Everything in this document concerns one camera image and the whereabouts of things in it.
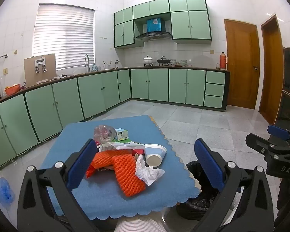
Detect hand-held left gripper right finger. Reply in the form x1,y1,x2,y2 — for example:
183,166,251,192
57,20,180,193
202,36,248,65
181,139,275,232

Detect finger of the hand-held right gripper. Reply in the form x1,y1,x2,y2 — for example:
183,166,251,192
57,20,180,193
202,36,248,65
246,133,281,160
267,125,290,142

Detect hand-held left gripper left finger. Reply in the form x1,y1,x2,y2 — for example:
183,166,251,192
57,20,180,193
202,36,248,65
17,139,104,232

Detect orange foam fruit net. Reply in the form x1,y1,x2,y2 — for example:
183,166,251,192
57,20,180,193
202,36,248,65
112,154,146,197
86,150,133,178

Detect clear plastic bottle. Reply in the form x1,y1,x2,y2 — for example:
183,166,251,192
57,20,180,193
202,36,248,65
94,125,117,142

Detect black trash bin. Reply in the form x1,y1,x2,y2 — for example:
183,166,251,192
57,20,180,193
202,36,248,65
175,161,235,220

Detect blue white paper cup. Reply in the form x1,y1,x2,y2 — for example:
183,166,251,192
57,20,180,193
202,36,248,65
144,144,167,167

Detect white tissue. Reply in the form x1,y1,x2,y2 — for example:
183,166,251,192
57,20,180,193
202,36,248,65
135,155,165,186

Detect silver blue snack wrapper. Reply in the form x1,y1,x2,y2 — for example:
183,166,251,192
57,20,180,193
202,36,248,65
99,142,145,151

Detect blue tablecloth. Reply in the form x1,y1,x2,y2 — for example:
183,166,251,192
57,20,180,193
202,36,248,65
40,115,202,219

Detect flattened milk carton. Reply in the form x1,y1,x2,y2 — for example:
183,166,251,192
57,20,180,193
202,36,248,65
114,128,130,142

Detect brown wooden door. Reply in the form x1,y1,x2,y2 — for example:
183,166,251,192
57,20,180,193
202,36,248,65
258,14,285,125
223,19,261,110

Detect person's striped trouser leg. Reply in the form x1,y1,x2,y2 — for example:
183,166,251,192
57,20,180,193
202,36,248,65
113,216,166,232

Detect blue plastic bag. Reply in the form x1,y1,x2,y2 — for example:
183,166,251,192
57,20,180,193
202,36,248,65
0,177,16,207

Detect red thermos flask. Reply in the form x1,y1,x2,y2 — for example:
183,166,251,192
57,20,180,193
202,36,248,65
219,52,228,70

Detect green base cabinet unit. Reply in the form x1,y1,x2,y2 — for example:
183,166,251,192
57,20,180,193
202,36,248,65
0,68,230,167

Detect orange plastic basket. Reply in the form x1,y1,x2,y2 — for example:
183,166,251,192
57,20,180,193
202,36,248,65
4,84,21,95

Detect grey clip device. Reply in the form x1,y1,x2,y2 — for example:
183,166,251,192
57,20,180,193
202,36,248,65
34,59,48,73

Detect black wok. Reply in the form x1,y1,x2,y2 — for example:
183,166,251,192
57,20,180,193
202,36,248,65
157,56,171,66

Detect white window blind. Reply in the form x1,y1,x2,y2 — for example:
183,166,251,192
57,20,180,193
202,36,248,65
32,3,96,70

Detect black range hood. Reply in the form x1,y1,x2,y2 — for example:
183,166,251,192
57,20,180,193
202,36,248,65
135,31,172,41

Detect blue box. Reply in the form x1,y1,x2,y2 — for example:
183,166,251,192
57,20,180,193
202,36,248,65
146,18,166,33

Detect green wall cabinet unit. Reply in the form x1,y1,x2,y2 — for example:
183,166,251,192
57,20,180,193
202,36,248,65
113,0,212,49

